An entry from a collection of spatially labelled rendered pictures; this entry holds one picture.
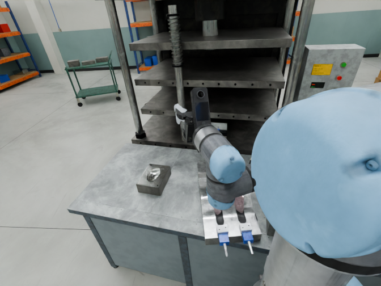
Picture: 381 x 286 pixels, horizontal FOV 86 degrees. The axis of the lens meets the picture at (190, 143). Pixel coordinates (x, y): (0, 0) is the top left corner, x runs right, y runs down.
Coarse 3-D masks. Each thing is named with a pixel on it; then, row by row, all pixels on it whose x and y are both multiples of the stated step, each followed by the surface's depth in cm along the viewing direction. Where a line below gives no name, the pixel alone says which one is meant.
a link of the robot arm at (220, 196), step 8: (248, 176) 53; (208, 184) 52; (216, 184) 49; (224, 184) 49; (232, 184) 50; (240, 184) 52; (248, 184) 52; (208, 192) 54; (216, 192) 51; (224, 192) 50; (232, 192) 52; (240, 192) 52; (248, 192) 54; (208, 200) 56; (216, 200) 52; (224, 200) 52; (232, 200) 54; (216, 208) 55; (224, 208) 54
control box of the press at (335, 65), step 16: (304, 48) 137; (320, 48) 126; (336, 48) 124; (352, 48) 121; (304, 64) 133; (320, 64) 129; (336, 64) 127; (352, 64) 125; (304, 80) 136; (320, 80) 134; (336, 80) 132; (352, 80) 129; (304, 96) 142
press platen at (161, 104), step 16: (160, 96) 195; (176, 96) 193; (208, 96) 187; (224, 96) 185; (240, 96) 183; (256, 96) 180; (272, 96) 178; (144, 112) 176; (160, 112) 172; (224, 112) 158; (240, 112) 156; (256, 112) 155; (272, 112) 153
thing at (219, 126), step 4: (212, 120) 166; (216, 120) 165; (220, 120) 165; (224, 120) 164; (228, 120) 175; (212, 124) 164; (216, 124) 164; (220, 124) 163; (224, 124) 162; (228, 124) 179; (220, 128) 165; (224, 128) 164; (228, 128) 184; (220, 132) 167; (224, 132) 166; (224, 136) 168
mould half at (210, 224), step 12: (204, 168) 126; (204, 180) 122; (204, 192) 111; (204, 204) 106; (204, 216) 103; (228, 216) 103; (252, 216) 102; (204, 228) 98; (216, 228) 98; (228, 228) 97; (252, 228) 96; (216, 240) 95; (240, 240) 96
